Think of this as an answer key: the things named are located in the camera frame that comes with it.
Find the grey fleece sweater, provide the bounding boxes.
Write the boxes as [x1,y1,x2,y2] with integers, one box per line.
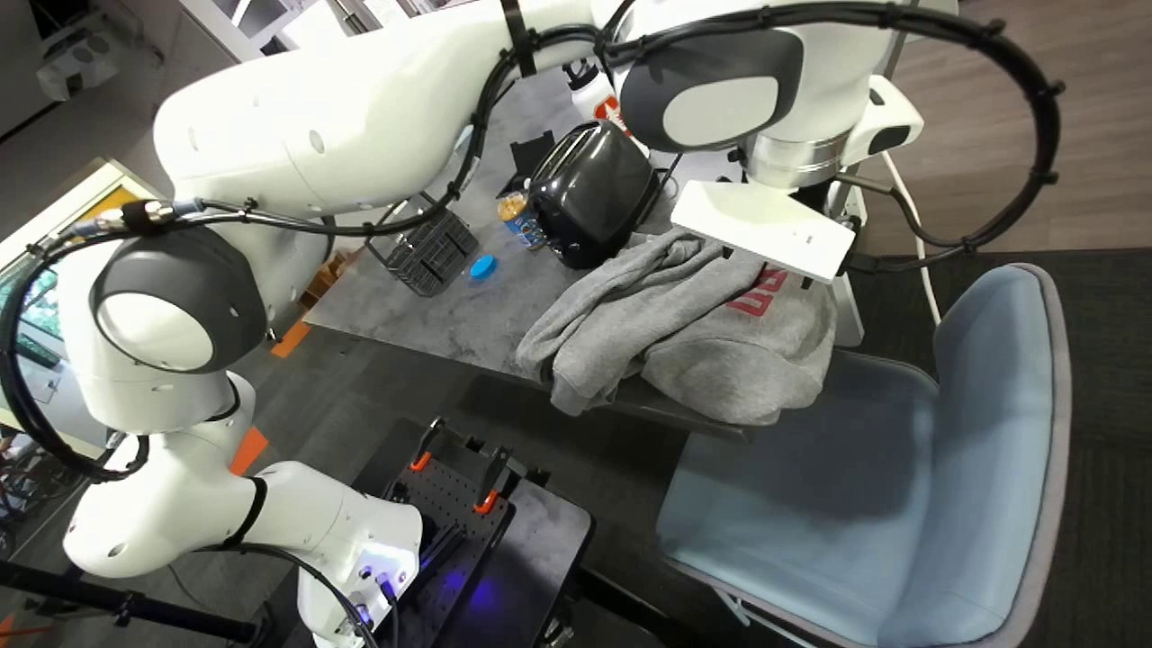
[512,227,847,433]

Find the blue chair white legs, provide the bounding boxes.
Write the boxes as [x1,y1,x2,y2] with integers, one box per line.
[655,261,1077,648]

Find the open peanut butter jar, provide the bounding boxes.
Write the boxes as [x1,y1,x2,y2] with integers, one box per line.
[493,189,550,255]

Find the black toaster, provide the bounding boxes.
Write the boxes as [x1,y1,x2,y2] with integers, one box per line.
[524,121,665,274]

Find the dark grey cutlery basket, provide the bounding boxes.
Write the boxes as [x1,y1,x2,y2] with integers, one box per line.
[364,194,483,303]

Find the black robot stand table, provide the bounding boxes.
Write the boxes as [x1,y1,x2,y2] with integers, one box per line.
[392,471,596,648]

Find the white water bottle black cap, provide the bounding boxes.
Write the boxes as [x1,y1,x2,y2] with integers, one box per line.
[562,53,625,125]

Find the black clamp orange handle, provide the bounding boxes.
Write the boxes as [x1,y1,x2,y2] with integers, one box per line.
[470,443,521,523]
[401,416,449,478]

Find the white wrist mount box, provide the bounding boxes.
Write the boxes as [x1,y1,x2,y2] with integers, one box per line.
[665,176,860,284]

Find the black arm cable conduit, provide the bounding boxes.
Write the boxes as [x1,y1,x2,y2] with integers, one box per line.
[0,0,1069,487]

